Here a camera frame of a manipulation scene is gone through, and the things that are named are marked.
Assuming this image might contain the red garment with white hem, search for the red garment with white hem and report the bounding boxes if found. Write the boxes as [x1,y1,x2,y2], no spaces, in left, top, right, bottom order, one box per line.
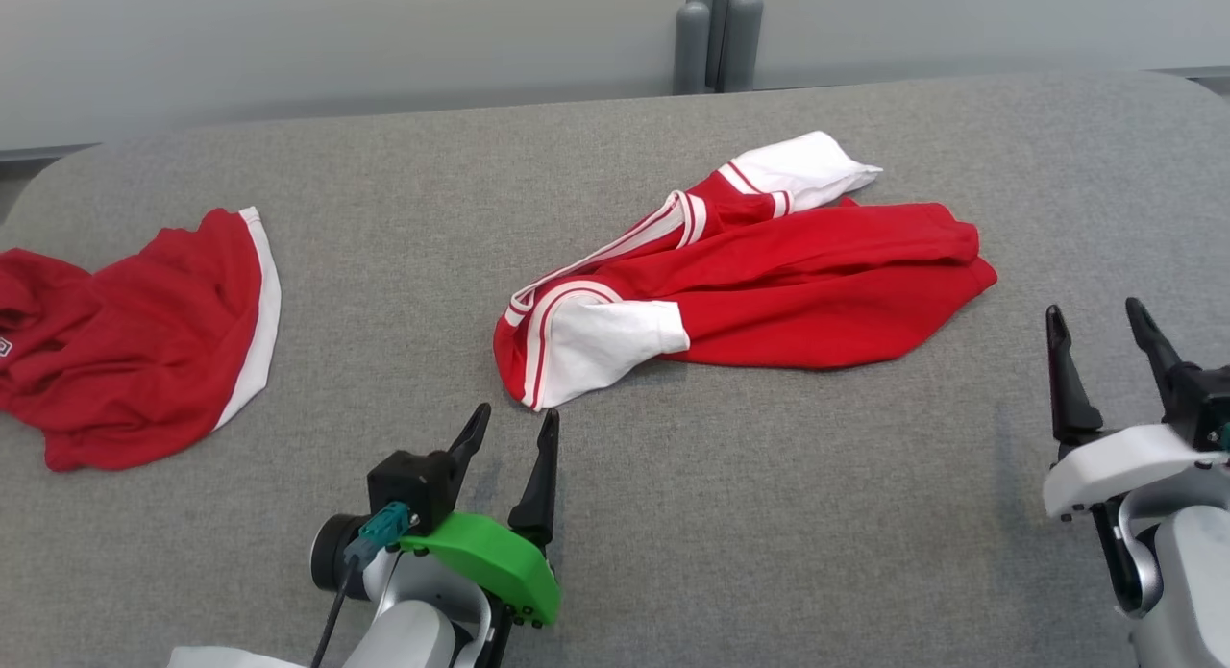
[0,206,283,473]

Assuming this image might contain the grey fabric sofa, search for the grey fabric sofa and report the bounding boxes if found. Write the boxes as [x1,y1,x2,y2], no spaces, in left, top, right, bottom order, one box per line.
[0,69,1230,668]

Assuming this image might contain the grey partition post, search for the grey partition post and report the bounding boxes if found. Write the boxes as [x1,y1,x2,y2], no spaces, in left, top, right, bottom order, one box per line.
[675,0,765,95]

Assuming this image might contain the red garment with white sleeves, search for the red garment with white sleeves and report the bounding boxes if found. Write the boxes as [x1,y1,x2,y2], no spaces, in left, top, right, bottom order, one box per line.
[493,131,998,411]

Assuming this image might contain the left black cable teal plug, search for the left black cable teal plug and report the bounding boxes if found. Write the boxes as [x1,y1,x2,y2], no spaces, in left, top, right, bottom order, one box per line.
[309,503,412,668]

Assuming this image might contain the grey wall rail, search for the grey wall rail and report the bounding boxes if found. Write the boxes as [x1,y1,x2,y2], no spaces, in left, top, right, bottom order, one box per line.
[0,141,102,179]
[1148,65,1230,97]

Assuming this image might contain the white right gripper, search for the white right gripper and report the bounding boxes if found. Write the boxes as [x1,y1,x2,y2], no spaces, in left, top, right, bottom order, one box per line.
[1043,297,1230,521]

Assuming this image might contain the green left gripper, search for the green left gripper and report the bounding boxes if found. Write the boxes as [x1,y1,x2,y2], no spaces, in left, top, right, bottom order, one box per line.
[399,403,562,629]

